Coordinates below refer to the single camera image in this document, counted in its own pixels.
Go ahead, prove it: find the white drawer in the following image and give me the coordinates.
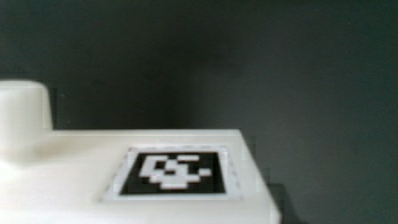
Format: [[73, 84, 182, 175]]
[[0, 80, 281, 224]]

